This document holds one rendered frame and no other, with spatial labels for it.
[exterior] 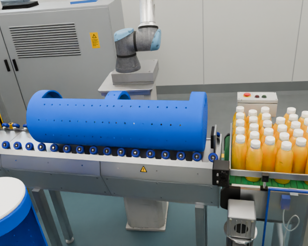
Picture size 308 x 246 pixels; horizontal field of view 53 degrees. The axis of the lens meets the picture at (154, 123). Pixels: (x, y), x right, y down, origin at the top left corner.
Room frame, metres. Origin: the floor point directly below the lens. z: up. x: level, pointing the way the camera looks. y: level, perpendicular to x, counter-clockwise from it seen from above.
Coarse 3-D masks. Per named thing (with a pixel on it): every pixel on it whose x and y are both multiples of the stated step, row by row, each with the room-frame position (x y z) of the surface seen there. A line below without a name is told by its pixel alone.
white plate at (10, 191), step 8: (0, 184) 1.03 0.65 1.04; (8, 184) 1.02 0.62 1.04; (16, 184) 1.02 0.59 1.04; (0, 192) 0.98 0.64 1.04; (8, 192) 0.97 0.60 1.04; (16, 192) 0.97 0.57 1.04; (24, 192) 0.97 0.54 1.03; (0, 200) 0.93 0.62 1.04; (8, 200) 0.93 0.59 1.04; (16, 200) 0.92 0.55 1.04; (0, 208) 0.88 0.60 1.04; (8, 208) 0.88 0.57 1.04; (0, 216) 0.84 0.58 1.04
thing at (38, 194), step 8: (32, 192) 1.47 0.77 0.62; (40, 192) 1.47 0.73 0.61; (40, 200) 1.46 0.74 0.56; (40, 208) 1.47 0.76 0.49; (48, 208) 1.49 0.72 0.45; (48, 216) 1.47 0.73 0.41; (48, 224) 1.46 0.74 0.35; (48, 232) 1.47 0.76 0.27; (56, 232) 1.49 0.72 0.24; (56, 240) 1.47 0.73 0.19
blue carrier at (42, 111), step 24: (48, 96) 1.60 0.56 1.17; (120, 96) 1.39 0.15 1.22; (192, 96) 1.27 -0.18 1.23; (48, 120) 1.36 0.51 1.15; (72, 120) 1.32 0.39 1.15; (96, 120) 1.29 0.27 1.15; (120, 120) 1.26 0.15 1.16; (144, 120) 1.23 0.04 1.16; (168, 120) 1.20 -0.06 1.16; (192, 120) 1.17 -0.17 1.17; (96, 144) 1.32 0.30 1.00; (120, 144) 1.27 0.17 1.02; (144, 144) 1.23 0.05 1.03; (168, 144) 1.19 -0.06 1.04; (192, 144) 1.16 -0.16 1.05
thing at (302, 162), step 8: (288, 120) 1.26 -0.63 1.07; (288, 128) 1.24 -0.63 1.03; (296, 128) 1.17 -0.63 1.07; (304, 128) 1.19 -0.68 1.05; (296, 136) 1.11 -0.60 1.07; (304, 136) 1.14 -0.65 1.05; (296, 144) 1.05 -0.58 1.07; (296, 152) 1.04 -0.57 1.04; (304, 152) 1.03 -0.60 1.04; (296, 160) 1.03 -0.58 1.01; (304, 160) 1.02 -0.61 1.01; (296, 168) 1.03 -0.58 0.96; (304, 168) 1.03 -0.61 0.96
